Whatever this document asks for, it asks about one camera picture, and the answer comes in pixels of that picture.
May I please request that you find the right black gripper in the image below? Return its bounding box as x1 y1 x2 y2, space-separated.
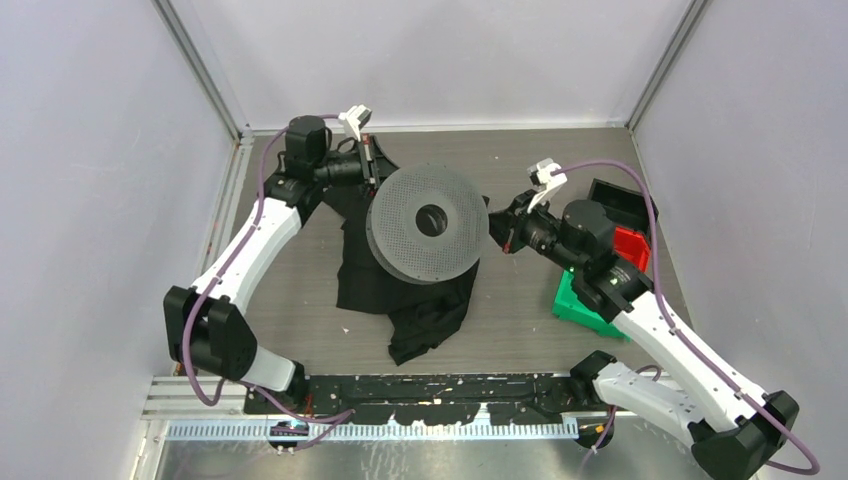
478 189 584 276

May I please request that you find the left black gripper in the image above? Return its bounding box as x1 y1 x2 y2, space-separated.
314 133 419 200

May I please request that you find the grey plastic cable spool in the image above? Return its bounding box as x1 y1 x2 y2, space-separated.
365 164 489 285

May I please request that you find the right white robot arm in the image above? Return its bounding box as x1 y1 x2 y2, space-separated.
489 191 799 479

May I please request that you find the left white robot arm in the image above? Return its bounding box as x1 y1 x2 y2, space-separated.
163 105 397 414

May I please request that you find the green plastic bin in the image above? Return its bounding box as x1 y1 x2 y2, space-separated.
551 271 630 341

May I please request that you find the black cloth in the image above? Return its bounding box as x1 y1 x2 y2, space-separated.
323 187 479 365

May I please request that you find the black plastic bin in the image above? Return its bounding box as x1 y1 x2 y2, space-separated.
588 178 650 236

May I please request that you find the red plastic bin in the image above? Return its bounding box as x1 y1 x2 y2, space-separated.
613 226 652 273

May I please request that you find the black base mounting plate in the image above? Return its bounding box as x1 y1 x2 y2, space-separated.
274 373 611 426

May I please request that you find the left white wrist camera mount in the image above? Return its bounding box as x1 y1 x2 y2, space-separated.
337 104 373 142

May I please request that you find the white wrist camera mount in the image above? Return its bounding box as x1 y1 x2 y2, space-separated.
527 158 567 213
337 104 373 142

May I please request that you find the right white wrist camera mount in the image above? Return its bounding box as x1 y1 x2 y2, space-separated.
527 158 567 213

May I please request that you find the white slotted cable duct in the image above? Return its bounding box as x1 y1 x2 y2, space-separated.
165 418 579 442

